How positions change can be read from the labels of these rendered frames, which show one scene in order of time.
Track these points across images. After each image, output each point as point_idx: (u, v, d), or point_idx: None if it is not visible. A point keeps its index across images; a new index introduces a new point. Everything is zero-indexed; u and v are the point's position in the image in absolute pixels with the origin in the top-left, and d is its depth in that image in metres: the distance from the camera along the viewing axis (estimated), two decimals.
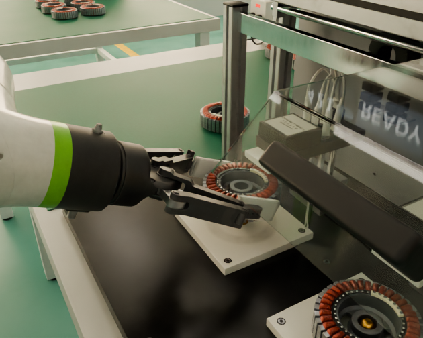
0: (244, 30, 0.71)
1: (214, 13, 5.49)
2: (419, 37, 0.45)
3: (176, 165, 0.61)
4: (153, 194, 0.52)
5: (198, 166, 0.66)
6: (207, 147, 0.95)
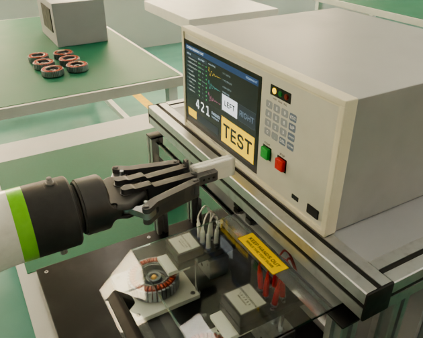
0: (159, 154, 1.05)
1: None
2: (231, 198, 0.79)
3: (156, 179, 0.64)
4: (120, 216, 0.58)
5: (196, 173, 0.66)
6: None
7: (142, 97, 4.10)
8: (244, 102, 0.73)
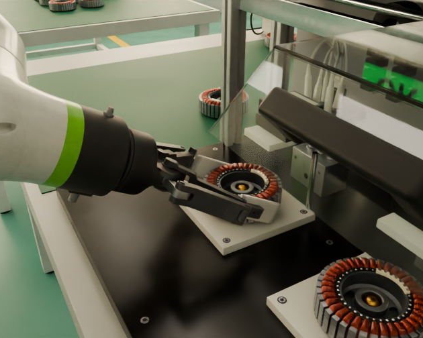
0: (243, 7, 0.69)
1: None
2: None
3: (178, 160, 0.61)
4: (158, 183, 0.52)
5: (199, 164, 0.65)
6: (205, 132, 0.93)
7: None
8: None
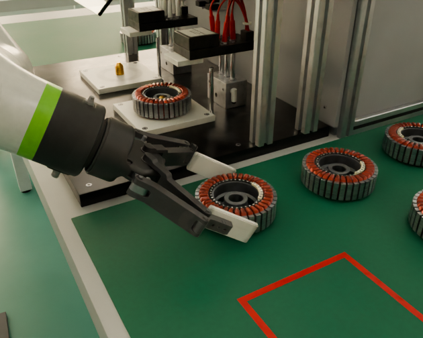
0: None
1: None
2: None
3: (172, 155, 0.62)
4: (127, 175, 0.54)
5: (196, 161, 0.66)
6: (119, 51, 1.33)
7: None
8: None
